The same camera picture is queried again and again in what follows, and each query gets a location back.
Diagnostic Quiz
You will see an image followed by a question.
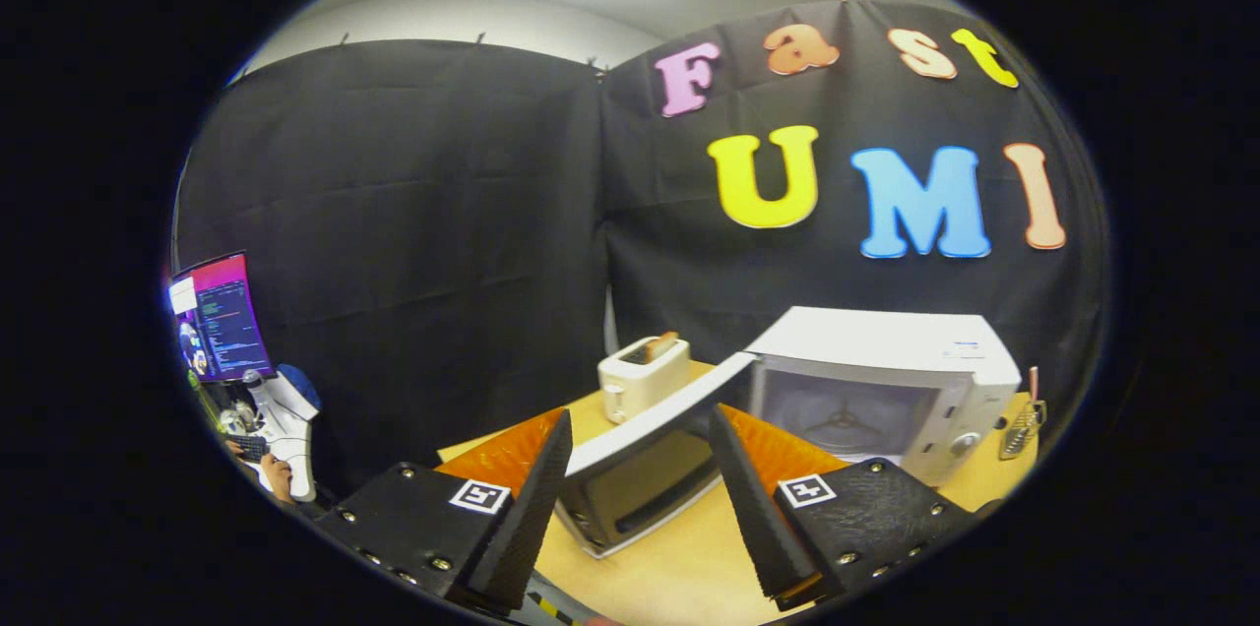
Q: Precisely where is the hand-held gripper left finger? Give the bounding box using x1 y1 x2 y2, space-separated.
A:
313 409 574 615

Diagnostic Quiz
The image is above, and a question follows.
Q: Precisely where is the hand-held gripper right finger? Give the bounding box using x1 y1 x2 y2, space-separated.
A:
707 404 980 612

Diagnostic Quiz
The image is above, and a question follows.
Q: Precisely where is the white microwave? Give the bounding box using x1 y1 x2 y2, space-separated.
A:
556 306 1023 560

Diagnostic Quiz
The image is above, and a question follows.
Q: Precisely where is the white toaster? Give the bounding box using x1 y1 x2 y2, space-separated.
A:
598 333 692 424

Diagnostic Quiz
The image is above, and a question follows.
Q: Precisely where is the computer monitor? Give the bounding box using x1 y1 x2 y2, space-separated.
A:
167 252 275 383

